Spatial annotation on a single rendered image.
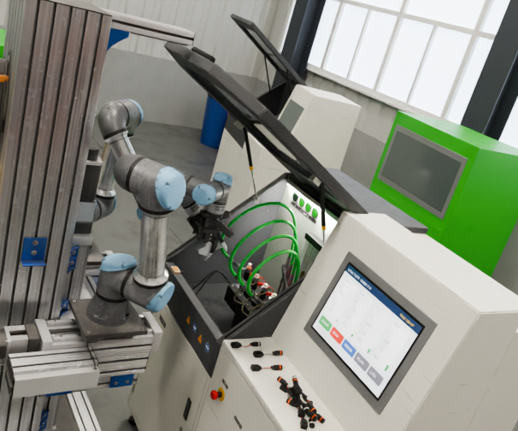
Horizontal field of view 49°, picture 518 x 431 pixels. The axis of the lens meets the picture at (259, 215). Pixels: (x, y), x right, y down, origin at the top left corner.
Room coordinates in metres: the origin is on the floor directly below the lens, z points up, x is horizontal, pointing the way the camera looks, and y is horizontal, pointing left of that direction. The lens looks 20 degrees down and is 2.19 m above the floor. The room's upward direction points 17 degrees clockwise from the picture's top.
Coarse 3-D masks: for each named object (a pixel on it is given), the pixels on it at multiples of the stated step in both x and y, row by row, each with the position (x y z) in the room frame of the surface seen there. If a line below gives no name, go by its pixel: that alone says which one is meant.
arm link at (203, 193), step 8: (192, 184) 1.96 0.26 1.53; (200, 184) 1.96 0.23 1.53; (208, 184) 1.96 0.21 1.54; (216, 184) 1.99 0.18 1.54; (192, 192) 1.93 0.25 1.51; (200, 192) 1.92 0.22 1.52; (208, 192) 1.92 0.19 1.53; (216, 192) 1.96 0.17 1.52; (200, 200) 1.92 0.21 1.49; (208, 200) 1.91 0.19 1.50; (216, 200) 1.99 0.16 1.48
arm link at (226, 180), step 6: (216, 174) 2.04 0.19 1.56; (222, 174) 2.06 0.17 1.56; (228, 174) 2.08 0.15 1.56; (216, 180) 2.03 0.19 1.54; (222, 180) 2.03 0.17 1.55; (228, 180) 2.04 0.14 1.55; (228, 186) 2.05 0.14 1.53; (228, 192) 2.05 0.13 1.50; (222, 198) 2.04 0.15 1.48; (222, 204) 2.04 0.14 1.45
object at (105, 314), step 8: (96, 296) 1.72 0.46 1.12; (88, 304) 1.73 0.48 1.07; (96, 304) 1.70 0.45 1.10; (104, 304) 1.70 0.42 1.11; (112, 304) 1.70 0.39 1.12; (120, 304) 1.71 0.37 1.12; (128, 304) 1.76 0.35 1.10; (88, 312) 1.70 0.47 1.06; (96, 312) 1.69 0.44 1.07; (104, 312) 1.69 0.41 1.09; (112, 312) 1.69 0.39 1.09; (120, 312) 1.71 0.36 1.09; (128, 312) 1.76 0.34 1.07; (96, 320) 1.68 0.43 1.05; (104, 320) 1.68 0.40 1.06; (112, 320) 1.69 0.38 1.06; (120, 320) 1.71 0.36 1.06; (128, 320) 1.75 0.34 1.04
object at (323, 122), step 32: (256, 32) 5.55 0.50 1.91; (288, 64) 5.69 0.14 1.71; (288, 96) 6.36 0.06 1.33; (320, 96) 5.34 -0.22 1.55; (224, 128) 6.33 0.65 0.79; (288, 128) 5.38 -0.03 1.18; (320, 128) 5.34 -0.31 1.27; (352, 128) 5.47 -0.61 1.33; (224, 160) 6.05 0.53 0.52; (256, 160) 5.17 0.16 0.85; (320, 160) 5.38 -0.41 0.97
